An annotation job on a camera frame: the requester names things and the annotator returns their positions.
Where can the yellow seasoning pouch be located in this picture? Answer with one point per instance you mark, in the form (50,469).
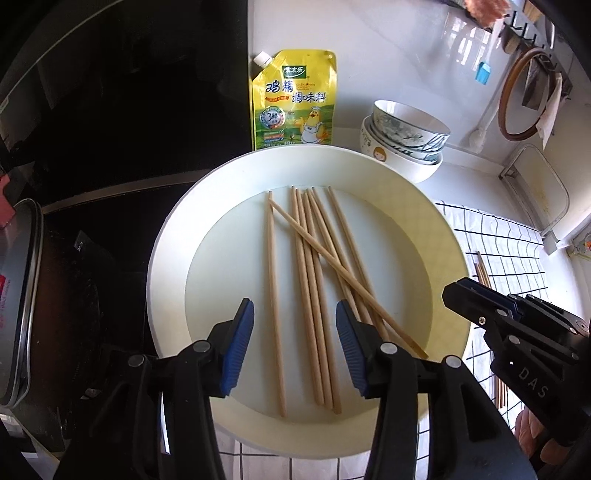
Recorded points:
(293,106)

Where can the bundle of tan chopsticks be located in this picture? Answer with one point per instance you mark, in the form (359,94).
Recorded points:
(482,272)

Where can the floral patterned bowl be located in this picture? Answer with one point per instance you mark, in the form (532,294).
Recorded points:
(406,129)
(429,157)

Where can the white blue-checked cloth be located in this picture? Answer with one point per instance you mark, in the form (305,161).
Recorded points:
(498,230)

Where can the pile of tan chopsticks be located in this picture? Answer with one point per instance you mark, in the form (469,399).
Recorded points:
(325,378)

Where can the white wall socket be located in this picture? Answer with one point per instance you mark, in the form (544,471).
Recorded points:
(581,242)

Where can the red plastic piece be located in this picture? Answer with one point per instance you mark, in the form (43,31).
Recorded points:
(5,198)

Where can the white hanging brush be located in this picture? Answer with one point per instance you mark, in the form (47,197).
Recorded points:
(478,136)

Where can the person's right hand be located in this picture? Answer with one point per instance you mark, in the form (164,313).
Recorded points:
(531,429)

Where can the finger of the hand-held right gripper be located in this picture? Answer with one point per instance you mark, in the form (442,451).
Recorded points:
(466,300)
(545,314)

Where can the white hanging cloth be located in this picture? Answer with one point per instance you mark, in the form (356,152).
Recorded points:
(551,115)

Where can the blue silicone brush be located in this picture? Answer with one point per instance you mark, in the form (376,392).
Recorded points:
(484,74)

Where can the pink fuzzy cloth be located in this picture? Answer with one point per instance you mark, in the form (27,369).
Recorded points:
(485,8)

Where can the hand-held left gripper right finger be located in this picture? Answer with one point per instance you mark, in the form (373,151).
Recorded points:
(351,346)

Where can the black cooktop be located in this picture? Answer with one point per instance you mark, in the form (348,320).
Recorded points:
(115,115)

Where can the metal-framed white tray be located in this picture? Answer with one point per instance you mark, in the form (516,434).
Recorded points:
(540,198)

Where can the black hook rail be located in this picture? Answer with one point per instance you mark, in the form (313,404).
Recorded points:
(521,32)

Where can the large white plastic basin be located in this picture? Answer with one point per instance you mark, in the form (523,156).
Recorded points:
(415,240)

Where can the round wooden-rimmed sieve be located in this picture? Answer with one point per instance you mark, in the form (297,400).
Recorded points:
(505,92)

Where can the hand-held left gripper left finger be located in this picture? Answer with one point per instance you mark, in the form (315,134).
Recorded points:
(238,346)

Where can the metal pot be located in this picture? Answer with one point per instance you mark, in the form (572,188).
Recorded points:
(18,300)

